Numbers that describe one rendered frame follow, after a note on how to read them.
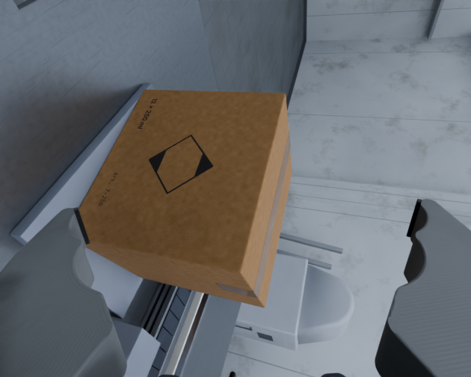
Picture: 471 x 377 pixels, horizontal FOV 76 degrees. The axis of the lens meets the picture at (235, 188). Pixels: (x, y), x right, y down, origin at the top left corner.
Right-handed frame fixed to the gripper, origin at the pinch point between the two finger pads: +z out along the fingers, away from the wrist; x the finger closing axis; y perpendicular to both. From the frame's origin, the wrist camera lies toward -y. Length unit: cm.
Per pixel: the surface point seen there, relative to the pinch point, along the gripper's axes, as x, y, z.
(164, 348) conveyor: -20, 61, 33
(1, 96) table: -28.1, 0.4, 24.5
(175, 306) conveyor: -18, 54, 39
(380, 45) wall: 352, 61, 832
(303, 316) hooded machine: 52, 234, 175
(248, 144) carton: 0.9, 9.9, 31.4
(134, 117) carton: -19.1, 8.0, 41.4
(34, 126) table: -27.2, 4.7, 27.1
